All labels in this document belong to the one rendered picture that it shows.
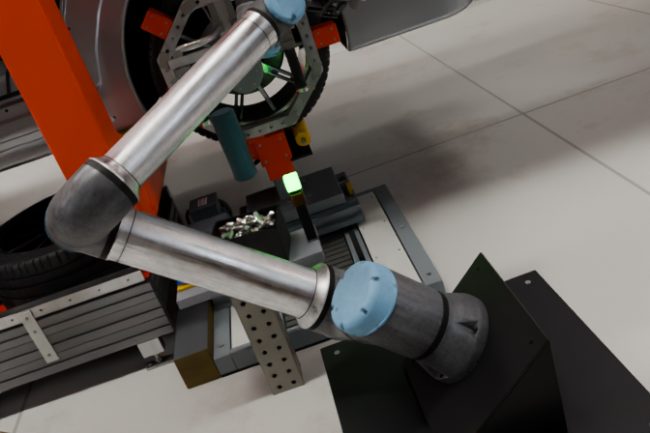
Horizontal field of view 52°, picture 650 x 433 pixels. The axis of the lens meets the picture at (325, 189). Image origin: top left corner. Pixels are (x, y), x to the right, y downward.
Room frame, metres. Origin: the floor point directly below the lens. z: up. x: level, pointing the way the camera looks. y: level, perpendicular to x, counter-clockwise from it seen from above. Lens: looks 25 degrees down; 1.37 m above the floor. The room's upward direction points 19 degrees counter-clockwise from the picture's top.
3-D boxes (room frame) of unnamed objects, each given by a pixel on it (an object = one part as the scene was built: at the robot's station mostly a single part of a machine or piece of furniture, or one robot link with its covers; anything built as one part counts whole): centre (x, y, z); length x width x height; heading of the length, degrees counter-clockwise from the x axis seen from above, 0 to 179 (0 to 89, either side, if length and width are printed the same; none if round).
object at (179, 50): (2.25, 0.23, 1.03); 0.19 x 0.18 x 0.11; 1
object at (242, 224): (1.69, 0.25, 0.51); 0.20 x 0.14 x 0.13; 82
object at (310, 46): (2.37, 0.14, 0.85); 0.54 x 0.07 x 0.54; 91
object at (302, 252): (1.69, 0.28, 0.44); 0.43 x 0.17 x 0.03; 91
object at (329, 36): (2.38, -0.18, 0.85); 0.09 x 0.08 x 0.07; 91
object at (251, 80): (2.30, 0.14, 0.85); 0.21 x 0.14 x 0.14; 1
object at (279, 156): (2.41, 0.14, 0.48); 0.16 x 0.12 x 0.17; 1
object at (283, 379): (1.69, 0.31, 0.21); 0.10 x 0.10 x 0.42; 1
